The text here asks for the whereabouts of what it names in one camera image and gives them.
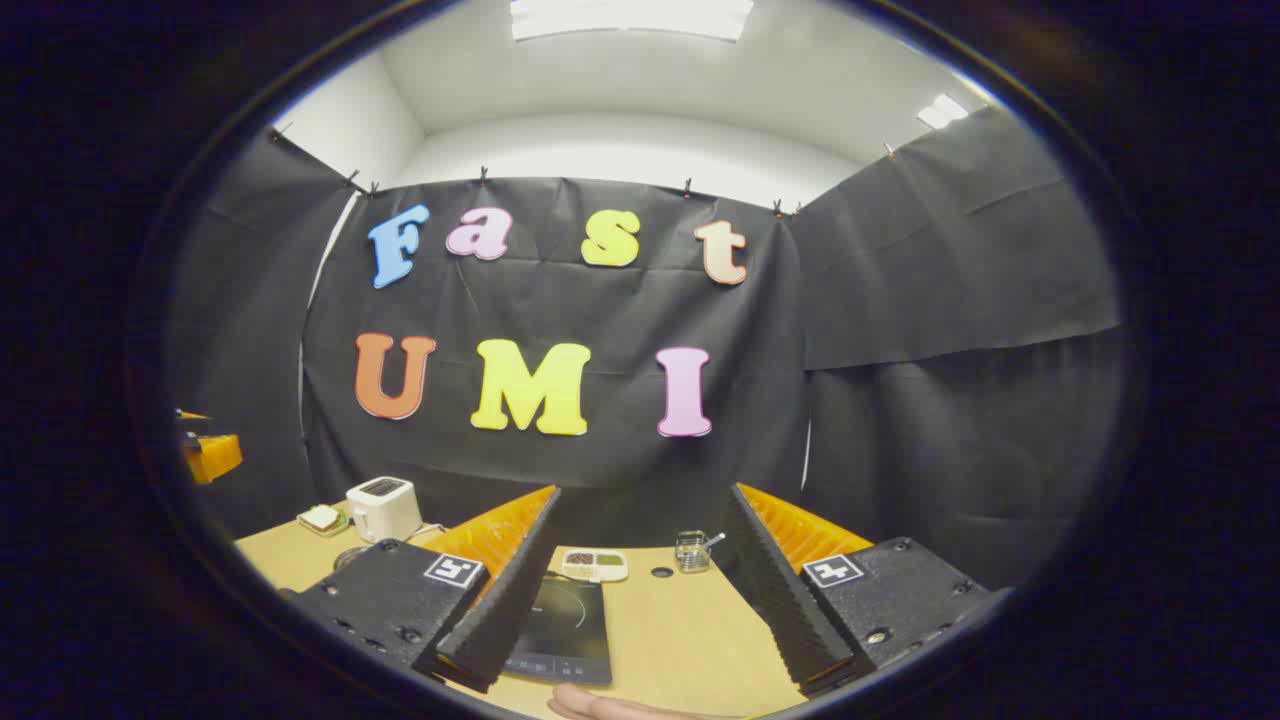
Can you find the bread slice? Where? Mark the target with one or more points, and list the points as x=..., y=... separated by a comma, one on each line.
x=320, y=516

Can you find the black induction cooktop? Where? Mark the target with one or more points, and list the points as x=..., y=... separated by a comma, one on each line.
x=570, y=625

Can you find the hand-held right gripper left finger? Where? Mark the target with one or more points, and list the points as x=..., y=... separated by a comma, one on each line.
x=505, y=600

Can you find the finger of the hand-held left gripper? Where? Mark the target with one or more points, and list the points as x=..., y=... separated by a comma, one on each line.
x=213, y=458
x=192, y=415

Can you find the ceiling light panel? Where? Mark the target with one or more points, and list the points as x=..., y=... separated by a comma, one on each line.
x=942, y=110
x=630, y=18

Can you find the white toaster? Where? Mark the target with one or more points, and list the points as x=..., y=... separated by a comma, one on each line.
x=383, y=510

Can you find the metal spoon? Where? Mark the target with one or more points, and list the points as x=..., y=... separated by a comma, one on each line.
x=714, y=540

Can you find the white divided dish with beans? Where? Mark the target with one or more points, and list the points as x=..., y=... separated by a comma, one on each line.
x=594, y=565

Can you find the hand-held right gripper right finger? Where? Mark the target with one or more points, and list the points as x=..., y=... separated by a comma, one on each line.
x=775, y=600

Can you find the green plate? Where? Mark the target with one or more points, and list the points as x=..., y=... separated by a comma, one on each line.
x=340, y=528

